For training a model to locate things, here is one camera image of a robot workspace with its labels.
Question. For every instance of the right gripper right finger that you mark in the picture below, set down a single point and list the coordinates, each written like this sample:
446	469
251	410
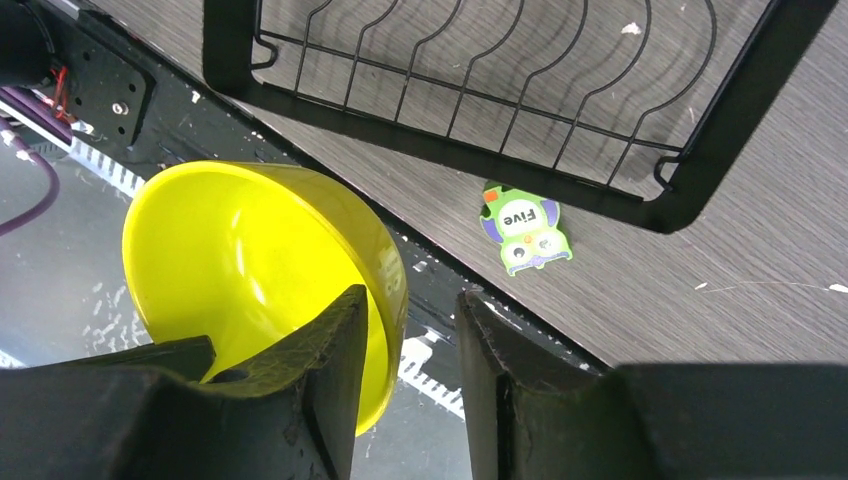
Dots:
531	415

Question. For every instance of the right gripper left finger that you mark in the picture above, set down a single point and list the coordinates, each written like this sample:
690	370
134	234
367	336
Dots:
287	412

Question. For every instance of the yellow green bowl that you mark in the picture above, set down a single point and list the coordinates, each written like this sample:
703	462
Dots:
247	253

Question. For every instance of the green owl number tile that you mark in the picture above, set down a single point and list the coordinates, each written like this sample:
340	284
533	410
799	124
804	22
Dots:
526	227

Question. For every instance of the black wire dish rack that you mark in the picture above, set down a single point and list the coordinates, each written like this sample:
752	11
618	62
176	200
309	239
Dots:
632	110

